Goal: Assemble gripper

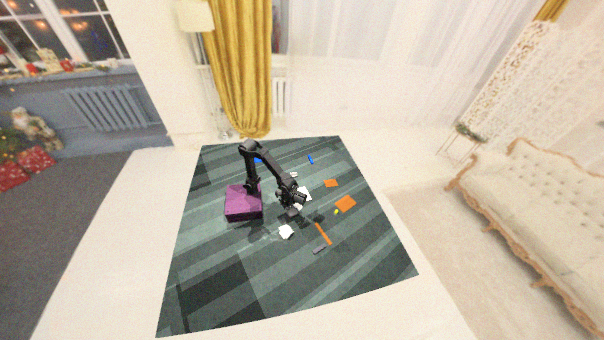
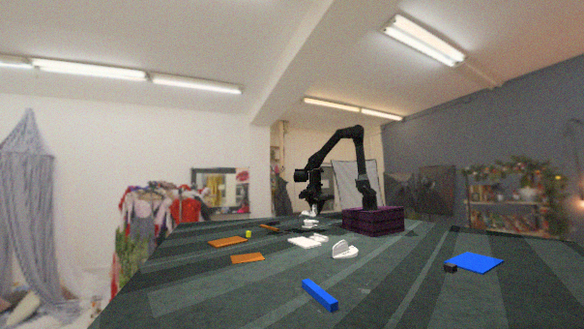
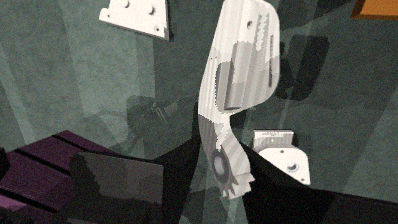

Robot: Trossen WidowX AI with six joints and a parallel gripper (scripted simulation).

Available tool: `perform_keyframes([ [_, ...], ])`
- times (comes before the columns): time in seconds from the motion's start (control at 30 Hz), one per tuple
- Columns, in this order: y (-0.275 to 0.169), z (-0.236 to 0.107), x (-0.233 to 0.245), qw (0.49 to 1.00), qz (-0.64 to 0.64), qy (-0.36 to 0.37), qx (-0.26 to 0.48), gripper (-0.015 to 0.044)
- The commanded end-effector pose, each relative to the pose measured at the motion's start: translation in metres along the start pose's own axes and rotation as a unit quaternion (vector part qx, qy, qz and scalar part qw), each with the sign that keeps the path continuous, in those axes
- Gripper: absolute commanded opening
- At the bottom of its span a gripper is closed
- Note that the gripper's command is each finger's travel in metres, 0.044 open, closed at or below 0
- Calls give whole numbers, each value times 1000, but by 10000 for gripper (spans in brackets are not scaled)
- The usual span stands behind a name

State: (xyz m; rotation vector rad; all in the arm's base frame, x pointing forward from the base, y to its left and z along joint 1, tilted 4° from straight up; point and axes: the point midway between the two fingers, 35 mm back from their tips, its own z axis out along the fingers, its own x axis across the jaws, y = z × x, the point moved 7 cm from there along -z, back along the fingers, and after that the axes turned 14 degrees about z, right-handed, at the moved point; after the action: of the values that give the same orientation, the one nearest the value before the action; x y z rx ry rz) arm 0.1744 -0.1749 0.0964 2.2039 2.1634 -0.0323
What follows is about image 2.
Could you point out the blue rectangular bar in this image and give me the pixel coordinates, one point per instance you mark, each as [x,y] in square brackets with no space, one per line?
[324,298]

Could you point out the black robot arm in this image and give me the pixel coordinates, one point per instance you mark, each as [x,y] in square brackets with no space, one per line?
[362,183]

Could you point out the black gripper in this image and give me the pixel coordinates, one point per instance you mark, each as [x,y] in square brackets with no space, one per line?
[322,198]

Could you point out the blue flat plate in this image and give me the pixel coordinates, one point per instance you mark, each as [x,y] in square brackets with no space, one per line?
[475,262]

